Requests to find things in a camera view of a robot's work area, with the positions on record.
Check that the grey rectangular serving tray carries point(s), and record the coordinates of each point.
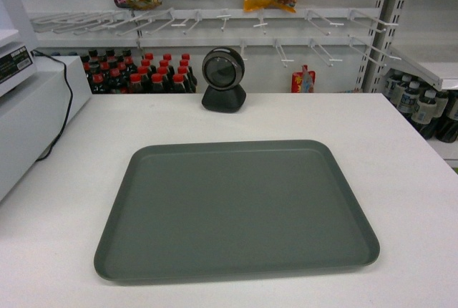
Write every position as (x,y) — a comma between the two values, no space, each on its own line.
(212,211)

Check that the white peg hook rail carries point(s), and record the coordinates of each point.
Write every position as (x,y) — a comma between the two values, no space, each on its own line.
(316,28)

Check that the white cash register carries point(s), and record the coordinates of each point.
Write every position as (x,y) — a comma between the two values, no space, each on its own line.
(34,113)

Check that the dark bottle blue label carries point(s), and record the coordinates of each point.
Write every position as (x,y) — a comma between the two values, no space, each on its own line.
(427,111)
(408,99)

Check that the black round barcode scanner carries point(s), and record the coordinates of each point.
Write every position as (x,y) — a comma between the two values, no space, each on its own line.
(223,69)

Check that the red capped cola bottle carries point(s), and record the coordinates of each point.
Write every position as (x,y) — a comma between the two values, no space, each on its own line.
(178,85)
(158,83)
(135,85)

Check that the white slotted rack upright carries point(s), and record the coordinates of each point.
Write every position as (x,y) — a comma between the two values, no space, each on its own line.
(374,80)

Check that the small red hanging packet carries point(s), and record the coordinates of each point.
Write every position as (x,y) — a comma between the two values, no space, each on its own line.
(303,81)

